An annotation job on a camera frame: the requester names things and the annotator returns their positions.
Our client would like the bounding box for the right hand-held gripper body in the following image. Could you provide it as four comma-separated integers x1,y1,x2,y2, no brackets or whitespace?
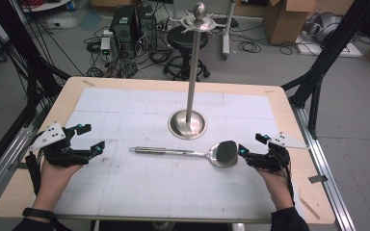
247,131,309,173

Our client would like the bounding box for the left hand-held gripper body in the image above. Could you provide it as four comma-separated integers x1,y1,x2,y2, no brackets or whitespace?
28,121,94,168

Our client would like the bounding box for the steel spatula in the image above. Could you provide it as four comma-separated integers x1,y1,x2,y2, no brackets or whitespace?
128,140,239,168

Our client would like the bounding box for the steel utensil rack stand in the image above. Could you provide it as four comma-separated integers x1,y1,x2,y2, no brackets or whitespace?
168,1,219,141

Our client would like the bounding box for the person's left hand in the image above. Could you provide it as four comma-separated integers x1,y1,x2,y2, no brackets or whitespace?
33,159,85,212

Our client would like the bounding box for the person's right hand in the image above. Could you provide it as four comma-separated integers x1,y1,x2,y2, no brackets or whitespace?
256,168,296,212

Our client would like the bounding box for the dark tape piece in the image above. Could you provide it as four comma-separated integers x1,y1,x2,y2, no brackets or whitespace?
307,174,329,185

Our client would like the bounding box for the black wristband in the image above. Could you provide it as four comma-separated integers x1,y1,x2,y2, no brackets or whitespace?
21,207,56,221

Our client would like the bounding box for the white grid mat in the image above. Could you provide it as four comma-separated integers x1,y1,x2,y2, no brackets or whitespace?
53,87,300,222

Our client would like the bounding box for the small white device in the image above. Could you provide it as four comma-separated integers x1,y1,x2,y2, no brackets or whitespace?
99,36,113,55

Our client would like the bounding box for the black computer tower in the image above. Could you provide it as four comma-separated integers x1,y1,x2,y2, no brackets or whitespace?
109,5,140,60
137,4,159,52

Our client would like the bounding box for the large cardboard box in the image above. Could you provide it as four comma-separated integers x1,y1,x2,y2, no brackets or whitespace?
262,0,324,46

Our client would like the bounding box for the white flat board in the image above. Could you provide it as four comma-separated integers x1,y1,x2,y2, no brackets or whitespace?
294,31,364,59

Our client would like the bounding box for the black round stool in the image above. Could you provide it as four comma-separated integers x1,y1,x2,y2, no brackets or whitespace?
162,24,212,82

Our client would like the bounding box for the grey round appliance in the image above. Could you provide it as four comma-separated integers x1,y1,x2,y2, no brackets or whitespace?
304,12,344,44

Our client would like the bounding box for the black gripper strap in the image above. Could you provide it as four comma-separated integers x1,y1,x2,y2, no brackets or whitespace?
24,153,43,196

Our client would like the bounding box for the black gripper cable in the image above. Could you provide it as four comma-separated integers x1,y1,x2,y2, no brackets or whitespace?
281,153,296,207

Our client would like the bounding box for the aluminium rail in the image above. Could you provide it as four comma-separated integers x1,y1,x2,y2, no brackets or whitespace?
289,103,357,231
0,104,52,211

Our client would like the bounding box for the black cable coil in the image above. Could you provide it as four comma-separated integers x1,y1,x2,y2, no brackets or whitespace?
86,39,102,54
237,40,262,55

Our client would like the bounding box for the black metal frame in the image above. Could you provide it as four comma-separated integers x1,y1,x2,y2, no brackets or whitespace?
281,0,370,140
0,0,72,186

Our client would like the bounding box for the white stand post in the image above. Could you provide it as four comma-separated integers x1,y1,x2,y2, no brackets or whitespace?
221,0,239,62

